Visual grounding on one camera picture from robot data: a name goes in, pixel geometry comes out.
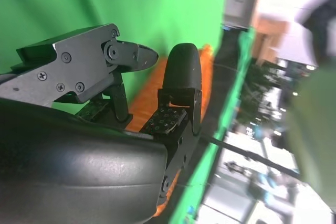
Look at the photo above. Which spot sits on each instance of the black pole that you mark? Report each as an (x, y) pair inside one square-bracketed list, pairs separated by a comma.
[(249, 154)]

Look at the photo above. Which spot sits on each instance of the orange wicker basket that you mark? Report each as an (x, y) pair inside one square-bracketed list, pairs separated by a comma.
[(147, 95)]

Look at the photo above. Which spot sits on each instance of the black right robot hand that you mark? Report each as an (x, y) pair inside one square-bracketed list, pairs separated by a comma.
[(78, 169)]

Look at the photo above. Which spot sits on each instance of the green printed cloth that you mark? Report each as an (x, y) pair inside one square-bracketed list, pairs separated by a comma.
[(236, 98)]

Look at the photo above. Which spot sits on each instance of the cardboard box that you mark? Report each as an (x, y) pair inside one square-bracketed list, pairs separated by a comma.
[(270, 35)]

